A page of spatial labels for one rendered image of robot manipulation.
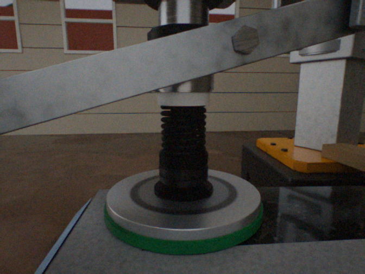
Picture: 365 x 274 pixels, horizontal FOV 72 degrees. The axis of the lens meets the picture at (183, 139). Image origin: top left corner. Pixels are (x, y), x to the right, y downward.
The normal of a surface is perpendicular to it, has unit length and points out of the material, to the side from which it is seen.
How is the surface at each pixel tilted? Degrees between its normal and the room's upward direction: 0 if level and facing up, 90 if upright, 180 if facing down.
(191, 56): 90
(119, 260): 0
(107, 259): 0
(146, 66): 90
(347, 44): 90
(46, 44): 90
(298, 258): 0
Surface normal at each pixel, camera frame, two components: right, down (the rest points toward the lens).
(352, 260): 0.00, -0.98
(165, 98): -0.64, 0.14
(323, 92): -0.84, 0.11
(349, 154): -0.98, 0.04
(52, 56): 0.11, 0.19
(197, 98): 0.47, 0.17
